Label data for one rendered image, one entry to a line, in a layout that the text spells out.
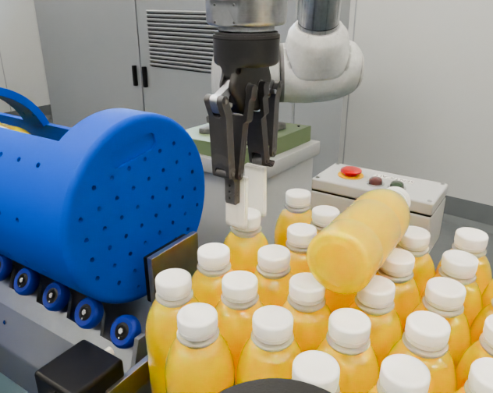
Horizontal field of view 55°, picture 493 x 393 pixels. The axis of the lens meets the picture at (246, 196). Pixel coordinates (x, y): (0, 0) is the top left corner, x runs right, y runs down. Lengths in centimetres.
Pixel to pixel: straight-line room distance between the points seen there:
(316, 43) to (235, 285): 80
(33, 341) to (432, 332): 61
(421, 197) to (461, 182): 266
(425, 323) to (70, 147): 46
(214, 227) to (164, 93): 165
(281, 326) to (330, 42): 87
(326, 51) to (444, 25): 214
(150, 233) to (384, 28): 287
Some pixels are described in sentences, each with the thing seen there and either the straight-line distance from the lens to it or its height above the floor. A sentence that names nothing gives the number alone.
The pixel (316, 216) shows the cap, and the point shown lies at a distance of 67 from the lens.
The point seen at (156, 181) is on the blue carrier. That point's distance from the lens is 71.
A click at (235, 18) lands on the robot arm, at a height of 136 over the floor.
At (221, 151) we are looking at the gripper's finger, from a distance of 54.
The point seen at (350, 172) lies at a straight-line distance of 82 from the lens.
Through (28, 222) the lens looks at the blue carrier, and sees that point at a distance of 68.
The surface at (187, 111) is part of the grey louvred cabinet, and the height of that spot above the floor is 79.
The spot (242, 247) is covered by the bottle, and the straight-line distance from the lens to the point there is 61.
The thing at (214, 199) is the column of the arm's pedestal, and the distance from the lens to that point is 127.
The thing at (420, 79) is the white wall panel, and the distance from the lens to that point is 337.
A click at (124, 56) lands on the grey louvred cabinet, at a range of 309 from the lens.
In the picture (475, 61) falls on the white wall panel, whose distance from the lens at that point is 327.
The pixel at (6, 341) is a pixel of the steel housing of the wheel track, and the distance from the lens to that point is 92.
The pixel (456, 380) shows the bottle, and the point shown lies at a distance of 52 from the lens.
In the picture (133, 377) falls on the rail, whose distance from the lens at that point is 61.
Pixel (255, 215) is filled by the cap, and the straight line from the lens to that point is 61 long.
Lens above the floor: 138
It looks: 23 degrees down
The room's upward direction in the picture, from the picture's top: straight up
